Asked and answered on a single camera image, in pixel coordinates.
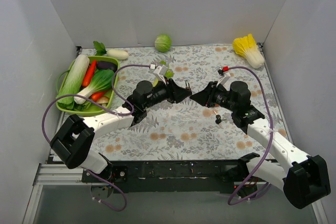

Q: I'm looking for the brass padlock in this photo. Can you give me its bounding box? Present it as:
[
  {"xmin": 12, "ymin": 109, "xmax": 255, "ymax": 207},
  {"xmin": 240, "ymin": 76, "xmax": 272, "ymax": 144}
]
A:
[{"xmin": 185, "ymin": 80, "xmax": 192, "ymax": 96}]

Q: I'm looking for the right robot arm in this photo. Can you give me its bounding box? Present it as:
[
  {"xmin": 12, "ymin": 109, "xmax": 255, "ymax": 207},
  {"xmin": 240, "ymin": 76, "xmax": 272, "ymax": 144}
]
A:
[{"xmin": 191, "ymin": 81, "xmax": 331, "ymax": 209}]

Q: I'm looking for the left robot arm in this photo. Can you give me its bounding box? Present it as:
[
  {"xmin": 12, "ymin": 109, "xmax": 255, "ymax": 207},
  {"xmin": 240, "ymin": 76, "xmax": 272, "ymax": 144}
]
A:
[{"xmin": 50, "ymin": 79, "xmax": 192, "ymax": 182}]

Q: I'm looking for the celery stalk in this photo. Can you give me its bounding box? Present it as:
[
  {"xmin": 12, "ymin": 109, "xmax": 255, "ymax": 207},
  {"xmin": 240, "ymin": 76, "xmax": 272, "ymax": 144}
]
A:
[{"xmin": 153, "ymin": 61, "xmax": 174, "ymax": 87}]

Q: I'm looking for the floral table mat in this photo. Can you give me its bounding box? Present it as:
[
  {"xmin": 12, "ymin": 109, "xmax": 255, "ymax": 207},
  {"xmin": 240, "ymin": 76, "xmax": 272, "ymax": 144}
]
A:
[{"xmin": 91, "ymin": 45, "xmax": 288, "ymax": 161}]

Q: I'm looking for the brown mushroom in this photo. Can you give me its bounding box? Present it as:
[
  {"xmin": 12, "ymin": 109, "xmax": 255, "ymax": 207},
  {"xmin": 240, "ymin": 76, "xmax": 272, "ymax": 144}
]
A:
[{"xmin": 96, "ymin": 96, "xmax": 110, "ymax": 104}]

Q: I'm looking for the green bok choy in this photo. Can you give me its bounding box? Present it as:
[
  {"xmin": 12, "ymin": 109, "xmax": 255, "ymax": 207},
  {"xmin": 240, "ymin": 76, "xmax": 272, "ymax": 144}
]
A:
[{"xmin": 77, "ymin": 69, "xmax": 114, "ymax": 98}]

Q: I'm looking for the round green cabbage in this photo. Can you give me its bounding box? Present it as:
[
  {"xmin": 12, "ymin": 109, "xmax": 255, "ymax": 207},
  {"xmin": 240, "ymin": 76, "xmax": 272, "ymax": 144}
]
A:
[{"xmin": 154, "ymin": 34, "xmax": 172, "ymax": 52}]

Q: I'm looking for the white cucumber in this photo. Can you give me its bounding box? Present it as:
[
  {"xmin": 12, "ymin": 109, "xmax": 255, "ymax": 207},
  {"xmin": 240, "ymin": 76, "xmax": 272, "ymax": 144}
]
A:
[{"xmin": 107, "ymin": 49, "xmax": 129, "ymax": 60}]

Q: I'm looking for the red pepper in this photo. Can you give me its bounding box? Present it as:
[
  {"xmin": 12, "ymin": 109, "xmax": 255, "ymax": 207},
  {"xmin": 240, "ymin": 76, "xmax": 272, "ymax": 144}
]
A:
[{"xmin": 90, "ymin": 90, "xmax": 107, "ymax": 102}]

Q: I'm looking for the yellow napa cabbage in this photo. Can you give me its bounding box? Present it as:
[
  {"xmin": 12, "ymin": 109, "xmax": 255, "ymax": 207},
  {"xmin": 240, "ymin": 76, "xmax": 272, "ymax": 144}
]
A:
[{"xmin": 233, "ymin": 34, "xmax": 265, "ymax": 69}]

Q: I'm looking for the purple eggplant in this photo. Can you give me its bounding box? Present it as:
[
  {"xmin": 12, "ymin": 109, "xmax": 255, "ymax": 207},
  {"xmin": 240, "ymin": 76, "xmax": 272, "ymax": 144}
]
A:
[{"xmin": 96, "ymin": 61, "xmax": 118, "ymax": 72}]

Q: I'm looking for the green plastic basket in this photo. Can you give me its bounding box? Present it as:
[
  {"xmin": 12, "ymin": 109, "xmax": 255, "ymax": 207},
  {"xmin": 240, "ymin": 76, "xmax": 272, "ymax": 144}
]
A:
[{"xmin": 56, "ymin": 55, "xmax": 121, "ymax": 116}]

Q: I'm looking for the orange carrot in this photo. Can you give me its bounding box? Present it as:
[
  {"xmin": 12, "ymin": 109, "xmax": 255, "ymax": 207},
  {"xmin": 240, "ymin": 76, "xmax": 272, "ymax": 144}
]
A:
[{"xmin": 81, "ymin": 60, "xmax": 97, "ymax": 87}]

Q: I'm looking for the green leafy herb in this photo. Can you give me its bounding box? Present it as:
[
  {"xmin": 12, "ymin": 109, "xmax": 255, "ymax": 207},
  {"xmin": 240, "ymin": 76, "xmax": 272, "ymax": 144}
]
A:
[{"xmin": 93, "ymin": 41, "xmax": 107, "ymax": 56}]

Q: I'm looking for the long green white cabbage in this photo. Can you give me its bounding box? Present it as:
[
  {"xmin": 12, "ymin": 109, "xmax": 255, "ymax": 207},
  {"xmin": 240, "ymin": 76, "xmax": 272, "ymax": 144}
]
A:
[{"xmin": 56, "ymin": 54, "xmax": 90, "ymax": 110}]

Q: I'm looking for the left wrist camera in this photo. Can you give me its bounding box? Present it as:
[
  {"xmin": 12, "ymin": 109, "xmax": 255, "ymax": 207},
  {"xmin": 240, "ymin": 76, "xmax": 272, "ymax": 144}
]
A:
[{"xmin": 153, "ymin": 65, "xmax": 168, "ymax": 83}]

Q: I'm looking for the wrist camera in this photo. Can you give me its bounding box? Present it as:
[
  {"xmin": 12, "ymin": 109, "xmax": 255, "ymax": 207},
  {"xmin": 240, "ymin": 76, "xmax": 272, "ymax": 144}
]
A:
[
  {"xmin": 153, "ymin": 65, "xmax": 168, "ymax": 83},
  {"xmin": 217, "ymin": 66, "xmax": 230, "ymax": 86}
]

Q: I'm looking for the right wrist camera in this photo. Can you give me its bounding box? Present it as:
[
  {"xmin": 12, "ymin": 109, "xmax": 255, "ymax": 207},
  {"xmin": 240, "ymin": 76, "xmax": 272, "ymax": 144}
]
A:
[{"xmin": 217, "ymin": 66, "xmax": 230, "ymax": 86}]

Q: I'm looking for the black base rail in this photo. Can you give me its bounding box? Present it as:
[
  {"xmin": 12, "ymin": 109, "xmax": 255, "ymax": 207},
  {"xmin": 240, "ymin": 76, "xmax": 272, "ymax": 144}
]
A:
[{"xmin": 81, "ymin": 159, "xmax": 263, "ymax": 195}]

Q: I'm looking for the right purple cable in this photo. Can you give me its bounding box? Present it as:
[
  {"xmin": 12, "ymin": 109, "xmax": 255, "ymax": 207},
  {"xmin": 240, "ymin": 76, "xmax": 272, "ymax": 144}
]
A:
[{"xmin": 223, "ymin": 66, "xmax": 275, "ymax": 206}]

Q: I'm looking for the purple cable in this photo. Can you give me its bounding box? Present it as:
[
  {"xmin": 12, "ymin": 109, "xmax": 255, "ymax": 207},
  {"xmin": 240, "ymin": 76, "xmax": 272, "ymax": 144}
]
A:
[
  {"xmin": 223, "ymin": 66, "xmax": 275, "ymax": 206},
  {"xmin": 41, "ymin": 63, "xmax": 155, "ymax": 211}
]

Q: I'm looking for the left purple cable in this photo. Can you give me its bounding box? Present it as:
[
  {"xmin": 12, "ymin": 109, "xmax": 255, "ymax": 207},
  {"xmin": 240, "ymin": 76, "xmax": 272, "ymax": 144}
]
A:
[{"xmin": 41, "ymin": 63, "xmax": 155, "ymax": 211}]

